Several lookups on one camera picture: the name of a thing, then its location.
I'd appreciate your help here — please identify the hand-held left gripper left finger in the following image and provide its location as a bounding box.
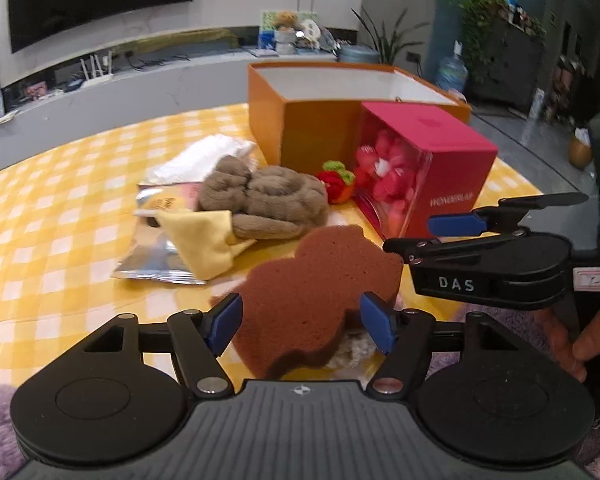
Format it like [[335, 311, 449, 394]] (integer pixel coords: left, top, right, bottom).
[[80, 292, 244, 397]]

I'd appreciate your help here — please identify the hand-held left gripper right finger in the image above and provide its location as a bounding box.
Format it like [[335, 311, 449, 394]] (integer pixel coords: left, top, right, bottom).
[[359, 291, 526, 397]]

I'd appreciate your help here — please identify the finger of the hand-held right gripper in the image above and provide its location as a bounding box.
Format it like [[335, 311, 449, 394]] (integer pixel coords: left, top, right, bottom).
[[382, 230, 533, 266], [428, 191, 589, 239]]

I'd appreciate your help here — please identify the brown bear-shaped sponge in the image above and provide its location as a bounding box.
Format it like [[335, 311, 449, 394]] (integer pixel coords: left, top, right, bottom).
[[209, 224, 405, 380]]

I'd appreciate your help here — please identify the yellow cloth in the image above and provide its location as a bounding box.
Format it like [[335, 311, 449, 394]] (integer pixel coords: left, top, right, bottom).
[[157, 209, 258, 281]]

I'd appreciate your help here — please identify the silver snack packet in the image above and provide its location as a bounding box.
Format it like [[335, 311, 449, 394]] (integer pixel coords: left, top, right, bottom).
[[111, 180, 216, 286]]

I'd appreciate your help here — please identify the red crocheted strawberry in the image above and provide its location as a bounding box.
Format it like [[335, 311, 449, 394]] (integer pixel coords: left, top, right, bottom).
[[317, 160, 356, 204]]

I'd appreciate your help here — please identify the brown plush toy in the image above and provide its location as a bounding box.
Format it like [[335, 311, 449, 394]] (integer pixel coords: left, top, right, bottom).
[[196, 155, 331, 241]]

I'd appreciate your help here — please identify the orange cardboard box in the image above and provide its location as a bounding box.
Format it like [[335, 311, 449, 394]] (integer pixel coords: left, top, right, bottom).
[[246, 61, 473, 168]]

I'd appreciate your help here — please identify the pile of pink soft pieces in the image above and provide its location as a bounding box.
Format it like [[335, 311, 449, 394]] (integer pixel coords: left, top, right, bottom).
[[355, 127, 431, 226]]

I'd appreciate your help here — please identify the person's right hand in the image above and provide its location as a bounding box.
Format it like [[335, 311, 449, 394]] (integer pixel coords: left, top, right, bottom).
[[539, 296, 600, 383]]

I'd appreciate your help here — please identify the white knitted item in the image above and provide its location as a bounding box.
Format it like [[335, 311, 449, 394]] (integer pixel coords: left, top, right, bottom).
[[325, 329, 382, 370]]

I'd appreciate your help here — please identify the red box with clear window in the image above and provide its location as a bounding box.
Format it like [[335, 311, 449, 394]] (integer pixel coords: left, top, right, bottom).
[[352, 101, 499, 242]]

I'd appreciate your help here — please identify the golden round pot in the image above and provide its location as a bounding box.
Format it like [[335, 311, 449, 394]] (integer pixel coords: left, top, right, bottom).
[[568, 127, 594, 169]]

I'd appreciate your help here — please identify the blue water bottle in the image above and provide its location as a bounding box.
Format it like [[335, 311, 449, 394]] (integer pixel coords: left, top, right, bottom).
[[434, 41, 469, 95]]

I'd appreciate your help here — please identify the white cloth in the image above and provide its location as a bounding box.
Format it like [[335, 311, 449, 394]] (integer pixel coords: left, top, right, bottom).
[[152, 134, 258, 183]]

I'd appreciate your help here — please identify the dark cabinet with plants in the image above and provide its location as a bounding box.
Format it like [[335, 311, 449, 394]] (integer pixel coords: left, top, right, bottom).
[[450, 0, 548, 107]]

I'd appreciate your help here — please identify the tall leafy potted plant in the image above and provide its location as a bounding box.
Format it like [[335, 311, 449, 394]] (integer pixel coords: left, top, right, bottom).
[[351, 6, 431, 64]]

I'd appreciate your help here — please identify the grey trash can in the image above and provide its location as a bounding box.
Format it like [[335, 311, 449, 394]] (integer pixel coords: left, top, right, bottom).
[[337, 43, 382, 65]]

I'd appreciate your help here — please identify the yellow checked tablecloth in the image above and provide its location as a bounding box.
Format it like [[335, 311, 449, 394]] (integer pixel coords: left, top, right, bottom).
[[0, 102, 546, 391]]

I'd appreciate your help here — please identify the white tv stand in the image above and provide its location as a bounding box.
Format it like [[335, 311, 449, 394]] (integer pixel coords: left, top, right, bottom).
[[0, 25, 343, 178]]

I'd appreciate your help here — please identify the green picture card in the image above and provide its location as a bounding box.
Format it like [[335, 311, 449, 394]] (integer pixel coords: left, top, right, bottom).
[[259, 9, 321, 51]]

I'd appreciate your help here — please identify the white router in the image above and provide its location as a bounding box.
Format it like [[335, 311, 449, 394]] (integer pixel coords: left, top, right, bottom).
[[79, 51, 115, 87]]

